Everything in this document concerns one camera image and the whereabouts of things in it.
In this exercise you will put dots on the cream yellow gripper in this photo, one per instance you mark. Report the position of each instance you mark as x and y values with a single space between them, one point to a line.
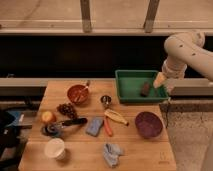
160 78

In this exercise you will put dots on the small metal cup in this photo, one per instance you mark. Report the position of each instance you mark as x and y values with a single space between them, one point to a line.
106 100

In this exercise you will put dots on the black handled brush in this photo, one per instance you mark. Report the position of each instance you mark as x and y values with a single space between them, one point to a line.
67 123

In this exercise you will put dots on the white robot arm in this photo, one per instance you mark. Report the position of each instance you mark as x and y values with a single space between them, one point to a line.
183 50

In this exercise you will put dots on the white plastic cup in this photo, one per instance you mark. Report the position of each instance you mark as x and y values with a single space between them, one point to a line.
55 149

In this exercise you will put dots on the dark brown block in tray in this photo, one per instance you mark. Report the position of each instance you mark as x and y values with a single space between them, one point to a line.
145 89

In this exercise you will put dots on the green plastic tray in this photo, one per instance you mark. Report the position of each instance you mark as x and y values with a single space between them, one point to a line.
129 84

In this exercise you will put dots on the purple bowl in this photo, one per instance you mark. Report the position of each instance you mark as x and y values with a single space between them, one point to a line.
148 124

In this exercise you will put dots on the yellow banana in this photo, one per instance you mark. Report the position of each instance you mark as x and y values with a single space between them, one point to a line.
116 116

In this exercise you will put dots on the orange carrot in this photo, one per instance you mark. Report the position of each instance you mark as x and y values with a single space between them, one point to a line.
107 127

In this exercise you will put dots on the blue sponge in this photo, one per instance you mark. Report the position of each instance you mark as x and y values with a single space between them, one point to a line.
94 126

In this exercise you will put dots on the orange-red bowl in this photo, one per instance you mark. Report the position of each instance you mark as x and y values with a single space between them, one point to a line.
72 93

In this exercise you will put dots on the spoon in red bowl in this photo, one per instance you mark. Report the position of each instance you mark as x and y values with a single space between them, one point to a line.
82 94

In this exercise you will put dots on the crumpled blue grey cloth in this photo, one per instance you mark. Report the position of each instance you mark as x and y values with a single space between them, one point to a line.
111 154

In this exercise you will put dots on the wooden cutting board table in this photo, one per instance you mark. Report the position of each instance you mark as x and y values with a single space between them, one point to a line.
85 153

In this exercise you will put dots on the bunch of dark grapes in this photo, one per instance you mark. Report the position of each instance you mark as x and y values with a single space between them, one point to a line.
68 110

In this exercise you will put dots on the red yellow apple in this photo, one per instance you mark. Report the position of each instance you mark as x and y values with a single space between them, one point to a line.
48 117

